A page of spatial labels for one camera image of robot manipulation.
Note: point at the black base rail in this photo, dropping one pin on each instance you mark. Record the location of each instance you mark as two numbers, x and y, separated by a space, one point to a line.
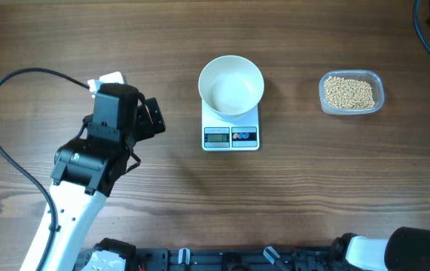
269 258

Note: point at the pile of soybeans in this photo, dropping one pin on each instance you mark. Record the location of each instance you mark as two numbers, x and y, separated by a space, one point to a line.
348 93

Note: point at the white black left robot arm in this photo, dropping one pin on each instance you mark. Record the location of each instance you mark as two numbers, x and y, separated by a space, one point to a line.
85 170

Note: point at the clear plastic bean container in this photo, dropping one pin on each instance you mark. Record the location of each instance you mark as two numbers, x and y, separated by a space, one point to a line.
361 75

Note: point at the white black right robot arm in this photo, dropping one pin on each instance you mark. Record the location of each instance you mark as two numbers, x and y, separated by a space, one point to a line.
406 249

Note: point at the white bowl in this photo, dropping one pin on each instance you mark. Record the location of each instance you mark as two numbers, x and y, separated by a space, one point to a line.
231 86

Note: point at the white digital kitchen scale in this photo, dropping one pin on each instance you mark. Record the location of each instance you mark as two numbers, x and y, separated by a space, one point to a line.
234 134

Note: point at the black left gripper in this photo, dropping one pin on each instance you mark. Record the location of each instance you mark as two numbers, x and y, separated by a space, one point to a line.
146 129

